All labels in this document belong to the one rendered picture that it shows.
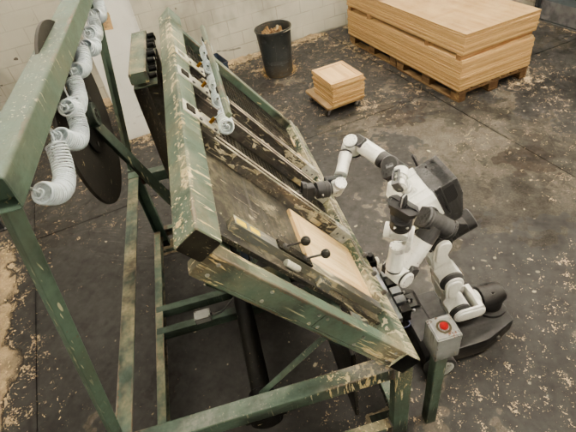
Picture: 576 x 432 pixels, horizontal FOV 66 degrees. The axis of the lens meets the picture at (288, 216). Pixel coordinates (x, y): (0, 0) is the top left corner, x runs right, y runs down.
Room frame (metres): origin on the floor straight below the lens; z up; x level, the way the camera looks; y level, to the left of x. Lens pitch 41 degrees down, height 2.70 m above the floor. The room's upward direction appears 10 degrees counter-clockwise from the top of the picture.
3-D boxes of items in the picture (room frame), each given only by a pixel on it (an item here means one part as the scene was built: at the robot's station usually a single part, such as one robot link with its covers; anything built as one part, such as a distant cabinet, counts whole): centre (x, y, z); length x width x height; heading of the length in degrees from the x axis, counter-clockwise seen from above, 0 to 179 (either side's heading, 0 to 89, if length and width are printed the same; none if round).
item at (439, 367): (1.08, -0.59, 0.38); 0.06 x 0.06 x 0.75; 7
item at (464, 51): (5.77, -2.27, 0.39); 2.46 x 1.05 x 0.78; 18
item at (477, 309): (1.62, -0.99, 0.28); 0.21 x 0.20 x 0.13; 97
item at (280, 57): (6.16, -0.26, 0.33); 0.52 x 0.51 x 0.65; 18
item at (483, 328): (1.62, -0.96, 0.19); 0.64 x 0.52 x 0.33; 97
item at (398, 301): (1.51, -0.47, 0.69); 0.50 x 0.14 x 0.24; 7
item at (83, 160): (1.86, 0.78, 1.85); 0.80 x 0.06 x 0.80; 7
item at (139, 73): (2.73, 0.68, 1.38); 0.70 x 0.15 x 0.85; 7
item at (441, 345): (1.08, -0.59, 0.84); 0.12 x 0.12 x 0.18; 7
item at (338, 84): (4.99, -0.83, 0.20); 0.61 x 0.53 x 0.40; 18
